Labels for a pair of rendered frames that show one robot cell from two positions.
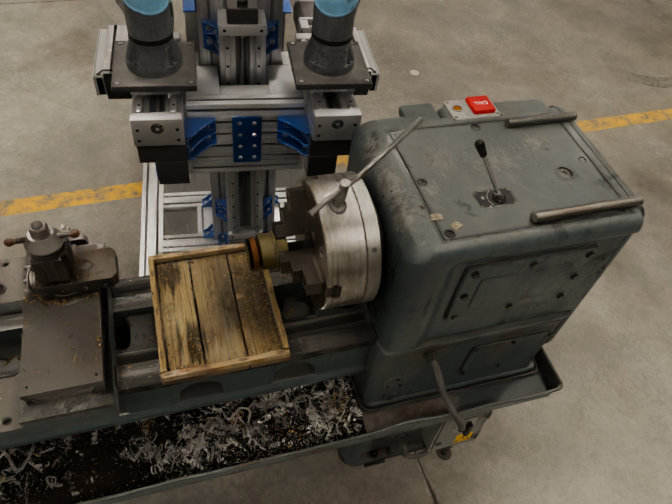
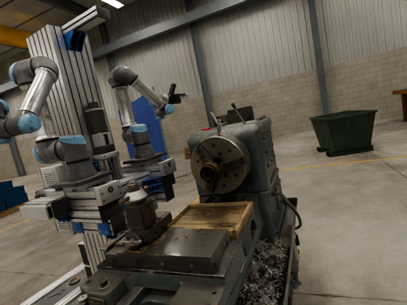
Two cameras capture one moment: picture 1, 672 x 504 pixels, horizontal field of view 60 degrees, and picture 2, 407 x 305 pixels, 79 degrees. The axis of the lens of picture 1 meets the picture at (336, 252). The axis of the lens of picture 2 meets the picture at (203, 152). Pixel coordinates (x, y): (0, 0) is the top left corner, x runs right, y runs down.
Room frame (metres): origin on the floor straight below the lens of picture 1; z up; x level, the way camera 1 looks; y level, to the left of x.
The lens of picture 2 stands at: (-0.04, 0.97, 1.33)
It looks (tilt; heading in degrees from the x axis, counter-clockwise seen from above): 7 degrees down; 318
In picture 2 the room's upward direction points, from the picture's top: 12 degrees counter-clockwise
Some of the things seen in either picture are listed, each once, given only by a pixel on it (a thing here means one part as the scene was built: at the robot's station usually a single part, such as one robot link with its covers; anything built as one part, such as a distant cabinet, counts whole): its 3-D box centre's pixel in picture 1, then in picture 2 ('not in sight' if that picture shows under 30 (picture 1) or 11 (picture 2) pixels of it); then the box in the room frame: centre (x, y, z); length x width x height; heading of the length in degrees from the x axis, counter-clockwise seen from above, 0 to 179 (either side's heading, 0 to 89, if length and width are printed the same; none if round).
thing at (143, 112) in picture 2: not in sight; (140, 137); (7.15, -2.94, 1.18); 4.12 x 0.80 x 2.35; 167
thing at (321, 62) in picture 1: (330, 46); (143, 149); (1.53, 0.12, 1.21); 0.15 x 0.15 x 0.10
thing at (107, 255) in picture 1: (71, 275); (149, 229); (0.75, 0.59, 0.99); 0.20 x 0.10 x 0.05; 114
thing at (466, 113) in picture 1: (469, 115); not in sight; (1.28, -0.28, 1.23); 0.13 x 0.08 x 0.05; 114
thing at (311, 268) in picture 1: (308, 274); (231, 164); (0.80, 0.05, 1.09); 0.12 x 0.11 x 0.05; 24
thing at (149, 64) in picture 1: (152, 46); (80, 168); (1.38, 0.59, 1.21); 0.15 x 0.15 x 0.10
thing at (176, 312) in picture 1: (216, 306); (208, 218); (0.80, 0.27, 0.89); 0.36 x 0.30 x 0.04; 24
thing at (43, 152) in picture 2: not in sight; (40, 112); (1.48, 0.67, 1.54); 0.15 x 0.12 x 0.55; 39
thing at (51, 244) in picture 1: (42, 237); (134, 194); (0.74, 0.62, 1.13); 0.08 x 0.08 x 0.03
